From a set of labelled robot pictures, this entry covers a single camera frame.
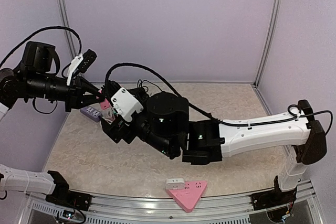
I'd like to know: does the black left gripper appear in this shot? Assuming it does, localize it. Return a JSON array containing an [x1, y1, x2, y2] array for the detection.
[[26, 71, 105, 112]]

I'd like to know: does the pink plug adapter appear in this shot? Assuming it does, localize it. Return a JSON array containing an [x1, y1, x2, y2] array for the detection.
[[99, 99, 110, 110]]

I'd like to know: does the white plug adapter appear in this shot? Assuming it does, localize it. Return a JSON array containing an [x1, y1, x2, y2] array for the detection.
[[165, 178, 185, 190]]

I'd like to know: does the pink triangular power strip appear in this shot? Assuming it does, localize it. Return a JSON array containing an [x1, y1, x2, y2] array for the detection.
[[165, 180, 207, 212]]

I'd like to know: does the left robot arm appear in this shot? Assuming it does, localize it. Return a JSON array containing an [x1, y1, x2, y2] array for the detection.
[[1, 26, 105, 206]]

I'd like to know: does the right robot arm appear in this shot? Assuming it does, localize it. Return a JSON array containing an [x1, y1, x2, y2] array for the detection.
[[102, 70, 329, 205]]

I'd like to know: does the teal adapter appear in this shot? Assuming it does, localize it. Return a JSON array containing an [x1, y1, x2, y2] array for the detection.
[[102, 108, 115, 122]]

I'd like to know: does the purple power strip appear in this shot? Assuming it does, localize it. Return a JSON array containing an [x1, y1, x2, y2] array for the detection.
[[80, 106, 102, 123]]

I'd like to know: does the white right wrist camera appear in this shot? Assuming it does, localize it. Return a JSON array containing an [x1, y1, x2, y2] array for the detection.
[[110, 87, 143, 123]]

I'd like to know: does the black cable bundle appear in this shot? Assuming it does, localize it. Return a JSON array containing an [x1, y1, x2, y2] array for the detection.
[[138, 78, 163, 95]]

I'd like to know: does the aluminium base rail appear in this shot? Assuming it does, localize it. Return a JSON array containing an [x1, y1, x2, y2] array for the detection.
[[18, 180, 327, 223]]

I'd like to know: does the aluminium frame post left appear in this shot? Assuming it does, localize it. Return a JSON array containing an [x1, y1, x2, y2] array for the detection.
[[57, 0, 77, 59]]

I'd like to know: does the aluminium frame post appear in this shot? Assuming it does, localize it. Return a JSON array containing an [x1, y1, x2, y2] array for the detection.
[[57, 0, 77, 59], [253, 0, 286, 87]]

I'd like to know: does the aluminium frame post right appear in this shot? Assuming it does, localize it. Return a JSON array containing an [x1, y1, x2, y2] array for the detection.
[[253, 0, 286, 87]]

